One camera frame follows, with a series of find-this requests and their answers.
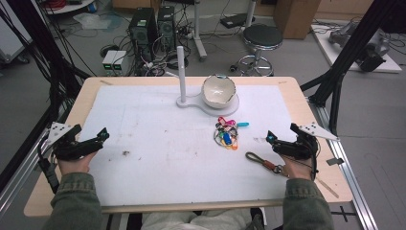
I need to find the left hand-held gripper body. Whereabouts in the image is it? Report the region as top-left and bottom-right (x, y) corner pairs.
(46, 121), (101, 161)

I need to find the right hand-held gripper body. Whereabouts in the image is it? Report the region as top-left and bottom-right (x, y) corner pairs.
(273, 122), (340, 161)

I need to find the keychain with brown leather strap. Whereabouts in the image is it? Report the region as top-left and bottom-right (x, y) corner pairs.
(244, 150), (290, 177)

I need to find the key ring with colourful tags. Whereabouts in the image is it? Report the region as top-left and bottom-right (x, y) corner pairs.
(213, 116), (251, 151)

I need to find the white stand with post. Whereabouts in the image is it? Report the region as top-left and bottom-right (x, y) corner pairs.
(175, 45), (240, 117)

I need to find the person's left hand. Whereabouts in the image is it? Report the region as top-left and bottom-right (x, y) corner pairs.
(56, 150), (99, 176)

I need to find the person's right hand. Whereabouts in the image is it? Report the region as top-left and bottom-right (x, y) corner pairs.
(280, 152), (316, 181)

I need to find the black tape piece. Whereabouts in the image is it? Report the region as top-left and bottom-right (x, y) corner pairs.
(326, 156), (346, 167)

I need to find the wooden table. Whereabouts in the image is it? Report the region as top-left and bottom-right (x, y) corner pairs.
(23, 76), (354, 219)

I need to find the thin wooden stick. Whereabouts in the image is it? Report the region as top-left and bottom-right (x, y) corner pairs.
(315, 176), (340, 199)

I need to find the white bowl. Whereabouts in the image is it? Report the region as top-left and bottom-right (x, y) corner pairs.
(201, 73), (237, 110)

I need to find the white power supply unit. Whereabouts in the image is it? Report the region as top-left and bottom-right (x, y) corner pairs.
(101, 50), (119, 77)
(111, 50), (128, 77)

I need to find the black tape cross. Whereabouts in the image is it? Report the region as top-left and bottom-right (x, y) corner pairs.
(330, 205), (357, 223)

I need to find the white mat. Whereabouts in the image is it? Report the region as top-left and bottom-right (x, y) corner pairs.
(53, 83), (321, 209)

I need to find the black round stool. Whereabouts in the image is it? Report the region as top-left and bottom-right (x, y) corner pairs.
(229, 24), (284, 78)

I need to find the black computer tower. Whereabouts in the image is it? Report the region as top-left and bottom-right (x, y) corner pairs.
(156, 5), (177, 52)
(128, 7), (159, 62)

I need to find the clear plastic bag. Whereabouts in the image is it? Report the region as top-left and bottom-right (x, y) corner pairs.
(73, 11), (113, 31)

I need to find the flat black device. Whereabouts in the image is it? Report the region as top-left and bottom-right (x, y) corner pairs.
(219, 12), (257, 30)

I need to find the white board with grey device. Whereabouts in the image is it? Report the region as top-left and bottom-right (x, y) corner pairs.
(310, 21), (403, 74)

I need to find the cardboard box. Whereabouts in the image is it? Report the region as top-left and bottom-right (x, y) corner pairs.
(273, 0), (322, 40)

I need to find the white table leg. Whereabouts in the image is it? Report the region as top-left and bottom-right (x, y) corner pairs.
(191, 0), (208, 62)

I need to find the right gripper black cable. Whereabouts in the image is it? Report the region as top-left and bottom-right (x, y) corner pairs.
(304, 136), (321, 182)

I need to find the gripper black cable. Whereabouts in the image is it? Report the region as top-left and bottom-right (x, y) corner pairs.
(304, 136), (321, 182)
(36, 139), (61, 195)

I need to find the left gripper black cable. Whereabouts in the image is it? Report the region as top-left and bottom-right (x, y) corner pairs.
(36, 139), (61, 195)

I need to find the aluminium rail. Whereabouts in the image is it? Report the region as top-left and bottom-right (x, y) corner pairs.
(307, 97), (379, 230)
(0, 127), (56, 221)

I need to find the black metal frame strut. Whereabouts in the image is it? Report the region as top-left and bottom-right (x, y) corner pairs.
(300, 0), (406, 136)

